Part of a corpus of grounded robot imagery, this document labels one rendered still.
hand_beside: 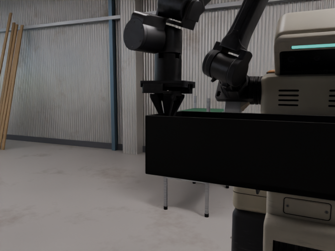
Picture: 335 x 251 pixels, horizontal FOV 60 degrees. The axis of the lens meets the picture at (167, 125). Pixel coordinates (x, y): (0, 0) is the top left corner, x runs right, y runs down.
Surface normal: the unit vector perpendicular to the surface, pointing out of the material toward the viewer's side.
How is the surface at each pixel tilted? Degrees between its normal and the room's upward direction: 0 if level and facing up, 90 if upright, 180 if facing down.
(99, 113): 90
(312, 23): 42
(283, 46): 132
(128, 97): 90
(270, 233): 98
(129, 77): 90
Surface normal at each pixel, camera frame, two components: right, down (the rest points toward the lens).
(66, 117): -0.39, 0.11
